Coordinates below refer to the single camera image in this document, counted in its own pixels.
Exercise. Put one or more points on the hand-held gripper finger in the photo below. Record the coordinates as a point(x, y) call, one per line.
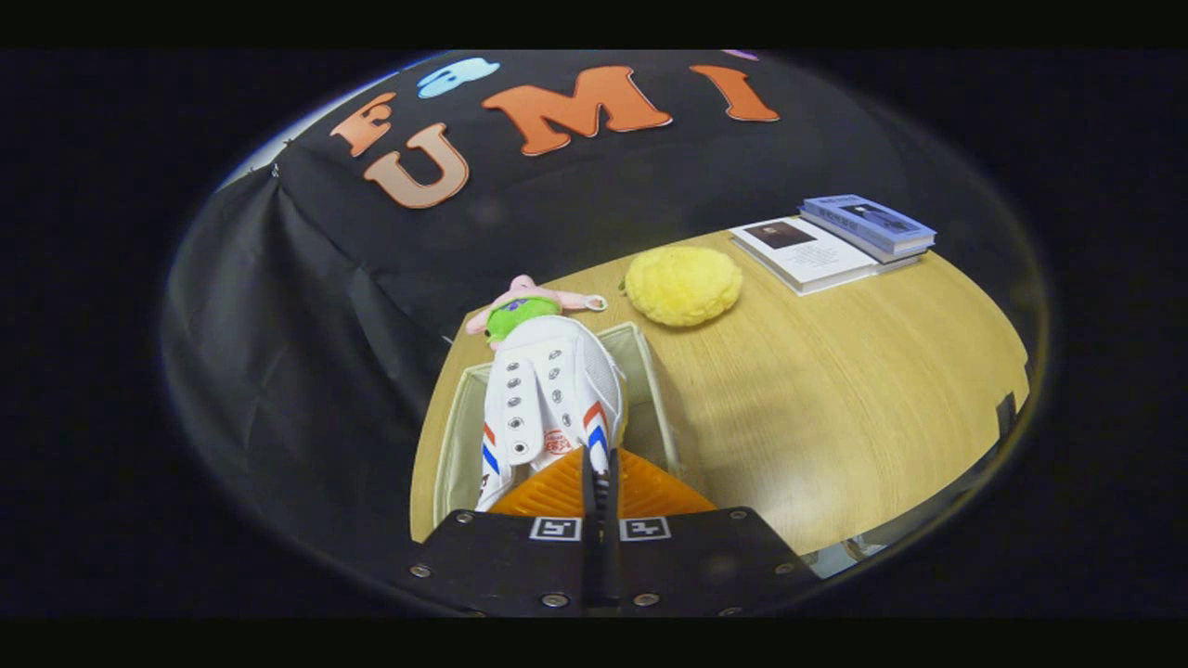
point(592, 566)
point(614, 566)

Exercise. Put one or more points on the brown fabric storage box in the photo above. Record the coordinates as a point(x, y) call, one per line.
point(650, 390)

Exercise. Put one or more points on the white striped shoe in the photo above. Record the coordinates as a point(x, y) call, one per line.
point(548, 390)

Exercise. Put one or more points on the pink green plush toy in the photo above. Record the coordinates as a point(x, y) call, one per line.
point(515, 311)

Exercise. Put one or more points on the yellow plush ball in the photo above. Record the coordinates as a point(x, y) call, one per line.
point(682, 283)

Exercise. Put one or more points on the white book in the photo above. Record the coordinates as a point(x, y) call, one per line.
point(817, 260)

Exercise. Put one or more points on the black backdrop cloth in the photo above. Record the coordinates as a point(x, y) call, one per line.
point(306, 325)

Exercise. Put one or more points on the blue book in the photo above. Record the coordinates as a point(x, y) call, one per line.
point(868, 218)

